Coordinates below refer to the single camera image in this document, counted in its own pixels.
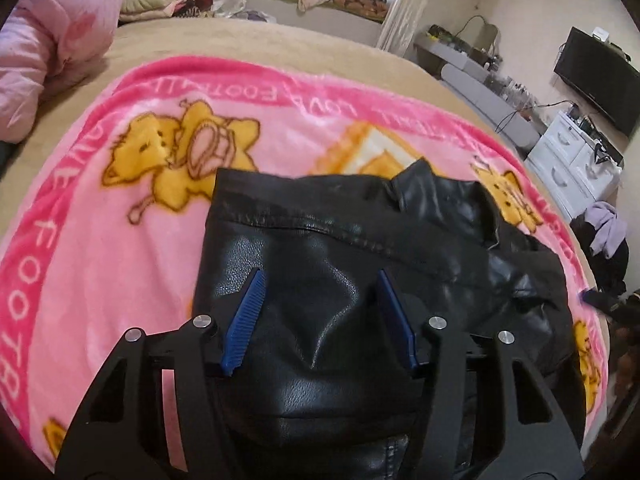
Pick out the black leather jacket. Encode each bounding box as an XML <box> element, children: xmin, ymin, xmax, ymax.
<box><xmin>193</xmin><ymin>160</ymin><xmax>586</xmax><ymax>479</ymax></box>

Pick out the purple garment on chair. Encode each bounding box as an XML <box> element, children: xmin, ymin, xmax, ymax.
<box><xmin>585</xmin><ymin>202</ymin><xmax>627</xmax><ymax>259</ymax></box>

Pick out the white drawer chest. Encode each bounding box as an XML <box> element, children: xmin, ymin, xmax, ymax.
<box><xmin>525</xmin><ymin>112</ymin><xmax>623</xmax><ymax>221</ymax></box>

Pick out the pink cartoon cat blanket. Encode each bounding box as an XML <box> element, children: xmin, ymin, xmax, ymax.
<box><xmin>1</xmin><ymin>55</ymin><xmax>608</xmax><ymax>479</ymax></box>

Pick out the grey dressing table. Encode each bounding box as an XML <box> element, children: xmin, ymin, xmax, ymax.
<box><xmin>413</xmin><ymin>32</ymin><xmax>540</xmax><ymax>157</ymax></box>

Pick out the pink duvet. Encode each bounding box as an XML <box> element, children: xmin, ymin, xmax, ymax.
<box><xmin>1</xmin><ymin>0</ymin><xmax>122</xmax><ymax>144</ymax></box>

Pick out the black wall television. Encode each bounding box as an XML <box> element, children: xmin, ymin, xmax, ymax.
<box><xmin>553</xmin><ymin>27</ymin><xmax>640</xmax><ymax>138</ymax></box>

